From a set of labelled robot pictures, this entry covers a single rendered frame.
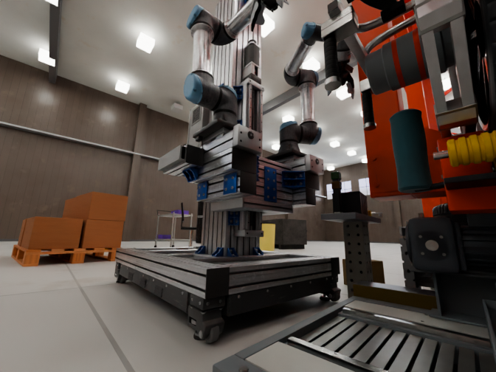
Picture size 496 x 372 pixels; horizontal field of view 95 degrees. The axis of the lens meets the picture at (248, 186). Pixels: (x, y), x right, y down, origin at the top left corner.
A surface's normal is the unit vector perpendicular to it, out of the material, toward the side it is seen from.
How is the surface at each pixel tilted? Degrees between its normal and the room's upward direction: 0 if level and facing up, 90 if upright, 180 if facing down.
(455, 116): 135
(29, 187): 90
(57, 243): 90
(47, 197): 90
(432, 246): 90
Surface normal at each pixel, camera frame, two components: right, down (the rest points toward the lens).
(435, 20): -0.50, 0.57
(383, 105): -0.69, -0.17
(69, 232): 0.76, -0.13
